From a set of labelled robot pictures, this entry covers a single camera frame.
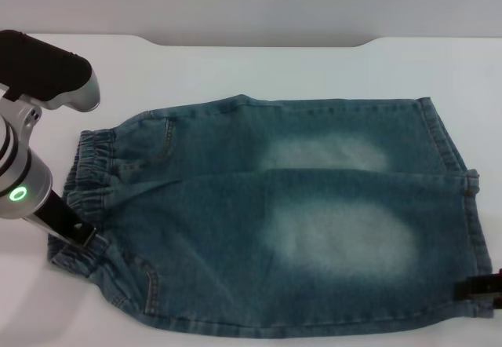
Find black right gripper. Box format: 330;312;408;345
453;267;502;305

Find blue denim shorts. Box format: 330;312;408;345
46;93;497;331

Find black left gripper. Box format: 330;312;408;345
32;188;99;248

